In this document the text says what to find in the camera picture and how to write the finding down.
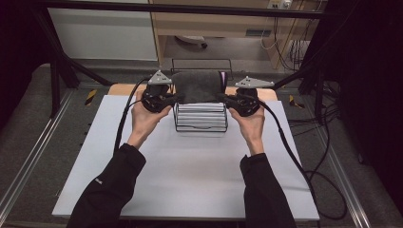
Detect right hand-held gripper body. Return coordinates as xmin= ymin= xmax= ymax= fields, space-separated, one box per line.
xmin=231 ymin=75 xmax=276 ymax=118

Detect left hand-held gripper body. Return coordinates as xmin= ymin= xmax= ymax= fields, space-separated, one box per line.
xmin=141 ymin=69 xmax=176 ymax=114

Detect dark grey cloth pouch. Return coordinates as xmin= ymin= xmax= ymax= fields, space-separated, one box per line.
xmin=170 ymin=69 xmax=228 ymax=105

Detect black wire rack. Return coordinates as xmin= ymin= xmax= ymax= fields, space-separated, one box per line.
xmin=170 ymin=58 xmax=235 ymax=133

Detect person's left hand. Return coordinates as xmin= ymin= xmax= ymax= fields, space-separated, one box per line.
xmin=126 ymin=89 xmax=174 ymax=150

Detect person's right hand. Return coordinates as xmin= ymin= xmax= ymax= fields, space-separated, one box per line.
xmin=228 ymin=104 xmax=266 ymax=157

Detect wooden table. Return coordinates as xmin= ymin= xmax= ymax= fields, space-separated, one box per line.
xmin=107 ymin=83 xmax=278 ymax=102

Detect light wooden desk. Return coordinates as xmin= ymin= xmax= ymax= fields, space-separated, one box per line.
xmin=148 ymin=0 xmax=327 ymax=69

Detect white board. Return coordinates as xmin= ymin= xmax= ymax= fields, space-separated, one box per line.
xmin=51 ymin=94 xmax=320 ymax=221

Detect white cabinet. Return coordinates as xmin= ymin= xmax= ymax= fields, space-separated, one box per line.
xmin=47 ymin=7 xmax=159 ymax=62

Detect white power strip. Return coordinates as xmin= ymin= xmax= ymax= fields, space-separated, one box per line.
xmin=267 ymin=0 xmax=293 ymax=10

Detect black curtain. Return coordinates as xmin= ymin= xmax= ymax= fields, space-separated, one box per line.
xmin=0 ymin=0 xmax=53 ymax=131
xmin=312 ymin=0 xmax=403 ymax=208

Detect left hand-held gripper black cable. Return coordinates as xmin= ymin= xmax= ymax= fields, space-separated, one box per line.
xmin=113 ymin=77 xmax=152 ymax=156

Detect hand-held gripper black cable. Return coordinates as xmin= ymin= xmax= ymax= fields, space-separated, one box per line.
xmin=113 ymin=77 xmax=152 ymax=156
xmin=257 ymin=99 xmax=348 ymax=221

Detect right hand-held gripper black cable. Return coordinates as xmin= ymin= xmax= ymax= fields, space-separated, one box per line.
xmin=257 ymin=99 xmax=348 ymax=221

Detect hanging cables under desk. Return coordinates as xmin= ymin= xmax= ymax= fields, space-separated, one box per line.
xmin=259 ymin=15 xmax=316 ymax=72

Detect bundle of black floor cables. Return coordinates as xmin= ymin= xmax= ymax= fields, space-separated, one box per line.
xmin=286 ymin=81 xmax=342 ymax=138

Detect black metal frame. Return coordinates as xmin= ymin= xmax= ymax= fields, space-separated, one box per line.
xmin=31 ymin=0 xmax=359 ymax=119

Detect aluminium floor rail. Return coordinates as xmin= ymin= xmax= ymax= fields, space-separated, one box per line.
xmin=0 ymin=90 xmax=76 ymax=219
xmin=316 ymin=125 xmax=373 ymax=228

